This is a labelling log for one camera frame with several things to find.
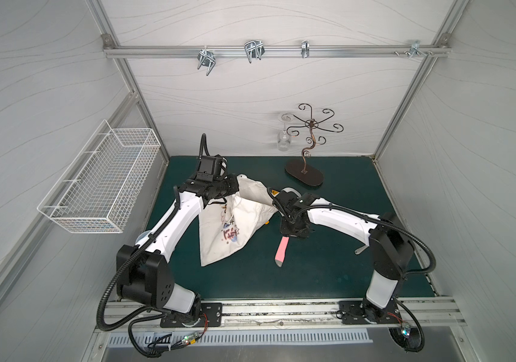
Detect pink utility knife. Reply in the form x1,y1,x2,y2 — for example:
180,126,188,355
275,236,289,268

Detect white printed canvas tote bag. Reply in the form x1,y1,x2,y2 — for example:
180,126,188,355
199,174,277,267

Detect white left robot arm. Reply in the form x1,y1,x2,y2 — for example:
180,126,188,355
116,155,238,314

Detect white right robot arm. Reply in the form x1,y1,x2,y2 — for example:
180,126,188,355
268,188,413,312

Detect bronze scroll hanger stand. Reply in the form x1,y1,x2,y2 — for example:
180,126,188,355
283,103,345,187

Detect green table mat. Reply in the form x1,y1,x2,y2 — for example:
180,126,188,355
146,156,435,300

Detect silver letter opener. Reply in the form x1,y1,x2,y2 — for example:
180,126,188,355
355,245,368,255

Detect clear glass bottle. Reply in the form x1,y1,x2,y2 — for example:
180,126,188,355
277,113,292,152

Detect light blue plastic cup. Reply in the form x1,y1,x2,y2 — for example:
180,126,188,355
135,230,151,245

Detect metal clamp far left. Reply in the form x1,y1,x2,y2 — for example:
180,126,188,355
197,48,217,76

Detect metal clamp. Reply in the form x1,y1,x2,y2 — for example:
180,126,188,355
197,48,217,76
393,40,435,59
244,40,265,63
301,40,310,59

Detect metal clamp right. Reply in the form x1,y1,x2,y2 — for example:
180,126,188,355
393,40,435,59

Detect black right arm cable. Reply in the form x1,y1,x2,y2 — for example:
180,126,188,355
266,187,437,354

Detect white wire basket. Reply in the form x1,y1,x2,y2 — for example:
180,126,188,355
37,120,161,234

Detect aluminium top rail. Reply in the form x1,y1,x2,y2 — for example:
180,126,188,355
104,44,452,59

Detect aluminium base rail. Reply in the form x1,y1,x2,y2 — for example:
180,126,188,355
97,296,467,336

